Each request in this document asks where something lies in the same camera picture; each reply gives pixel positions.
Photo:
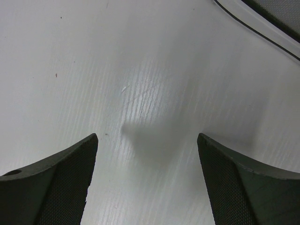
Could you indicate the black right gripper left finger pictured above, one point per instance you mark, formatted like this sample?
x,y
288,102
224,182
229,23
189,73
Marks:
x,y
51,191

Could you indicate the grey sneaker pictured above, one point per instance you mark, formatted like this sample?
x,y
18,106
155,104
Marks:
x,y
277,21

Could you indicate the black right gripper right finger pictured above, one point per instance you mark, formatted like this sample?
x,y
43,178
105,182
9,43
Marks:
x,y
244,191

